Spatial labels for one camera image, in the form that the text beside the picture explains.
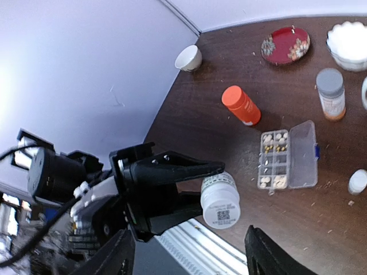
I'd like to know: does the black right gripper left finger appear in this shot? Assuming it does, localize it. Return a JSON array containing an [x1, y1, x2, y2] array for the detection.
[[68, 229, 135, 275]]

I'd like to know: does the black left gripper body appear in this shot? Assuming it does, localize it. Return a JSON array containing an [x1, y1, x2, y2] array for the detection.
[[27, 142, 178, 243]]

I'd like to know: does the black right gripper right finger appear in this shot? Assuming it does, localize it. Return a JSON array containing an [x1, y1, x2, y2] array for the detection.
[[244, 225, 316, 275]]

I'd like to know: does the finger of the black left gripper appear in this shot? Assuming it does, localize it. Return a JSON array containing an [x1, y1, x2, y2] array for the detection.
[[126, 151, 225, 183], [147, 191, 202, 235]]

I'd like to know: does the small white dropper bottle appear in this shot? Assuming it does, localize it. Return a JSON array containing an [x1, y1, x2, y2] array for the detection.
[[200, 171, 241, 230]]

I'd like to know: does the orange pill bottle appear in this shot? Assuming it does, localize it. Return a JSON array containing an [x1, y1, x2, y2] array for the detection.
[[221, 85, 261, 126]]

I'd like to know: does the clear plastic pill organizer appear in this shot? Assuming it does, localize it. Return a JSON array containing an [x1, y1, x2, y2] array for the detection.
[[257, 120, 319, 195]]

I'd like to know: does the small white pill bottle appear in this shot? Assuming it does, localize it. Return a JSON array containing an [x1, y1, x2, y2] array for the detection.
[[348, 169, 367, 195]]

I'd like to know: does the grey cap pill bottle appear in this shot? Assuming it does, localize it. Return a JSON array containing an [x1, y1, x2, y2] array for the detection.
[[316, 68, 346, 121]]

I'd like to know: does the white ceramic bowl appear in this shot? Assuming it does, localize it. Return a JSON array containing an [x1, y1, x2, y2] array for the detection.
[[174, 45, 202, 72]]

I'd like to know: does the red floral plate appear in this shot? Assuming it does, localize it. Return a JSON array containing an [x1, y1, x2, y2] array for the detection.
[[260, 26, 311, 65]]

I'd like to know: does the floral mug yellow inside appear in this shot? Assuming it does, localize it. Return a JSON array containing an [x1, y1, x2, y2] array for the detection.
[[361, 77, 367, 110]]

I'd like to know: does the white scalloped bowl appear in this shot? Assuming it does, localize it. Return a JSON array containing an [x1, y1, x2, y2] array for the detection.
[[326, 21, 366, 72]]

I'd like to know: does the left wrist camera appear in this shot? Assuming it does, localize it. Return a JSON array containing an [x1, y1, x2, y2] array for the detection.
[[68, 175, 127, 259]]

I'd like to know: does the aluminium front rail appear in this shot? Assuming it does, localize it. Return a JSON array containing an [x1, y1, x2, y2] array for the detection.
[[155, 219, 248, 275]]

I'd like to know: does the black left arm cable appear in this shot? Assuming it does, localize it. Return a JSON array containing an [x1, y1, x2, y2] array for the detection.
[[0, 144, 81, 267]]

